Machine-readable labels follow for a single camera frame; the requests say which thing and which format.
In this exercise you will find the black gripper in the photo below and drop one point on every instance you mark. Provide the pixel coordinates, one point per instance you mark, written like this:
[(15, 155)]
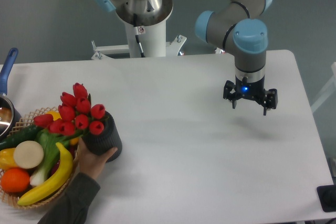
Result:
[(250, 86)]

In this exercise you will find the black ribbed vase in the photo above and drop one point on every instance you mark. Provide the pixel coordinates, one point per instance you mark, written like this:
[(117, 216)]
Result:
[(109, 138)]

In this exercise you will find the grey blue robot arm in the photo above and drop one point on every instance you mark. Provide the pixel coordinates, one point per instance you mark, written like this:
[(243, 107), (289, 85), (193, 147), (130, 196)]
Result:
[(236, 30)]

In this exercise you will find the dark grey sleeved forearm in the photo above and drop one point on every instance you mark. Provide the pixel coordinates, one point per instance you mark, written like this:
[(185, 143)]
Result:
[(73, 205)]

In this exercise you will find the person's bare hand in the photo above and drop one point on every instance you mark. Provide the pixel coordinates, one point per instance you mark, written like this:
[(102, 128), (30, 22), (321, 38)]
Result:
[(91, 164)]

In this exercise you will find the black device at edge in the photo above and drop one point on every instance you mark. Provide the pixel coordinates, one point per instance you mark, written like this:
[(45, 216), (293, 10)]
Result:
[(326, 196)]

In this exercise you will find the red tulip bouquet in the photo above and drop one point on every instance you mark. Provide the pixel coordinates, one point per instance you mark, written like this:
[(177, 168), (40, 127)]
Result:
[(77, 115)]

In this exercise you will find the yellow lemon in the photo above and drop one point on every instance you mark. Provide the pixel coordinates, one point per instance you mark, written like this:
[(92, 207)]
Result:
[(56, 115)]

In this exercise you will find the yellow banana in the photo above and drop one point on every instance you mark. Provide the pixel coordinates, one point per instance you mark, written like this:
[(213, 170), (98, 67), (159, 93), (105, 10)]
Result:
[(53, 183)]

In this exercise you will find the green white leek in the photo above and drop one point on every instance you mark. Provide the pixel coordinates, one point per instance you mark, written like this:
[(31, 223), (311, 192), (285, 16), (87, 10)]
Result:
[(51, 155)]

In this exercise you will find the green cucumber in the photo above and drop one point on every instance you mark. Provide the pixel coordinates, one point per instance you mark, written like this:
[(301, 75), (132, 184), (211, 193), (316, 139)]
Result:
[(28, 133)]

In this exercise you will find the woven wicker basket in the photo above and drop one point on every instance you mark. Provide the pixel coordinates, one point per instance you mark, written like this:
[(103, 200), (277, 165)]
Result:
[(12, 198)]

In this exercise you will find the beige round bread slice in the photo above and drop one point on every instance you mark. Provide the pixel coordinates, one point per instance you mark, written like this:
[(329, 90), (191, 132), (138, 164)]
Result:
[(28, 154)]

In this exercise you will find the orange fruit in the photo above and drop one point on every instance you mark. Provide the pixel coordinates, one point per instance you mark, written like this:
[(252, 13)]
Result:
[(15, 180)]

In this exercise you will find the yellow bell pepper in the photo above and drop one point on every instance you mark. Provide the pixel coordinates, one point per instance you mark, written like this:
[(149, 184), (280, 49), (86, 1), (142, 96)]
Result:
[(7, 159)]

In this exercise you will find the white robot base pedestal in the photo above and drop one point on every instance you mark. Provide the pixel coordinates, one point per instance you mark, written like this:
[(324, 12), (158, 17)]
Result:
[(145, 26)]

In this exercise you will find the blue handled steel pot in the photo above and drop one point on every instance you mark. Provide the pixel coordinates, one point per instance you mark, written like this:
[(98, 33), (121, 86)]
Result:
[(9, 115)]

